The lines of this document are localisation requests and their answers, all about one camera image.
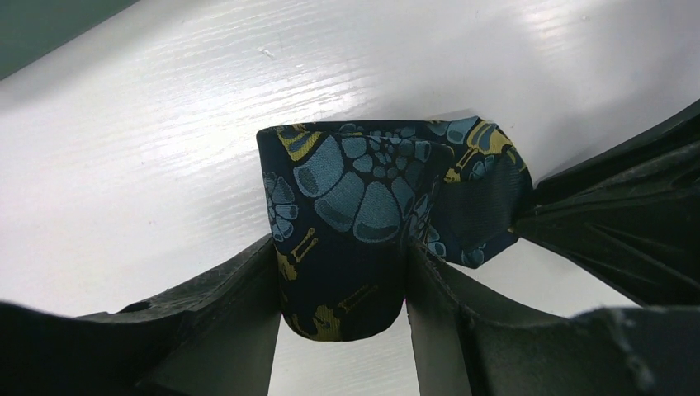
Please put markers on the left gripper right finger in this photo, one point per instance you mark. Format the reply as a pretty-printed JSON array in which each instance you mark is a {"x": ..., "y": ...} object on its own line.
[{"x": 471, "y": 340}]

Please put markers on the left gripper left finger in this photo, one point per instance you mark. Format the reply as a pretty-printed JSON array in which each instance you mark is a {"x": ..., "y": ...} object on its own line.
[{"x": 214, "y": 334}]

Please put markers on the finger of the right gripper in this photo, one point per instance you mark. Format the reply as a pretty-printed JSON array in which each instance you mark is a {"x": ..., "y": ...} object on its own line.
[{"x": 629, "y": 216}]

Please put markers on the blue patterned tie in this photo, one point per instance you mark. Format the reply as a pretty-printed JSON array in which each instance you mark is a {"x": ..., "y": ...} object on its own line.
[{"x": 346, "y": 200}]

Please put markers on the green compartment tray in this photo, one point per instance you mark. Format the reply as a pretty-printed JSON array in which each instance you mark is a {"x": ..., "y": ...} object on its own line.
[{"x": 30, "y": 29}]

